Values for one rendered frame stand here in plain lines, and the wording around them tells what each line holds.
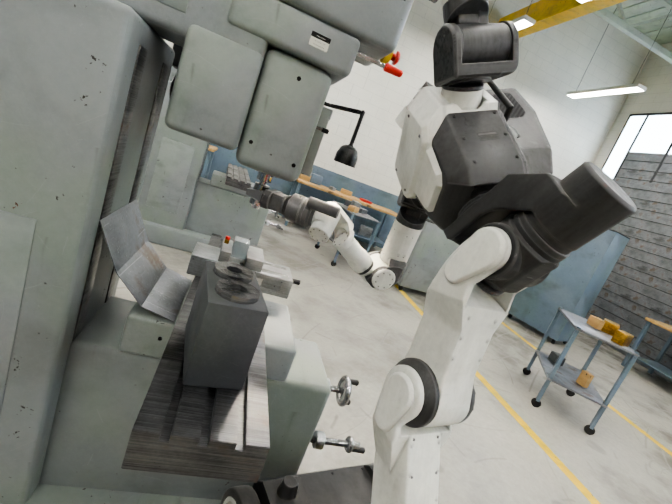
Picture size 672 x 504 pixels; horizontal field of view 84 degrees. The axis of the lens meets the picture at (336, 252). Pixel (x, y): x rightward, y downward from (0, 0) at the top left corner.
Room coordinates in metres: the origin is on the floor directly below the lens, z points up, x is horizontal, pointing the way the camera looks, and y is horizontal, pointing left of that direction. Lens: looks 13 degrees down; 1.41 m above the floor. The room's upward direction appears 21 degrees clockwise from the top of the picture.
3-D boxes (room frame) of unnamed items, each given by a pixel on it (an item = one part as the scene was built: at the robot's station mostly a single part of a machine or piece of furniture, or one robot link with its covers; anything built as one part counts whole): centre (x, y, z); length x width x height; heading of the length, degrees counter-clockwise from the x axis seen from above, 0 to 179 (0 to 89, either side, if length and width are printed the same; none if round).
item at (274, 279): (1.27, 0.29, 0.96); 0.35 x 0.15 x 0.11; 108
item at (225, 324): (0.77, 0.18, 1.01); 0.22 x 0.12 x 0.20; 25
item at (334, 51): (1.15, 0.33, 1.68); 0.34 x 0.24 x 0.10; 107
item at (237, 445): (1.13, 0.28, 0.87); 1.24 x 0.23 x 0.08; 17
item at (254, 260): (1.28, 0.27, 1.00); 0.15 x 0.06 x 0.04; 18
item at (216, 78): (1.11, 0.48, 1.47); 0.24 x 0.19 x 0.26; 17
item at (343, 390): (1.31, -0.19, 0.61); 0.16 x 0.12 x 0.12; 107
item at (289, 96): (1.16, 0.29, 1.47); 0.21 x 0.19 x 0.32; 17
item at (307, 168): (1.20, 0.18, 1.45); 0.04 x 0.04 x 0.21; 17
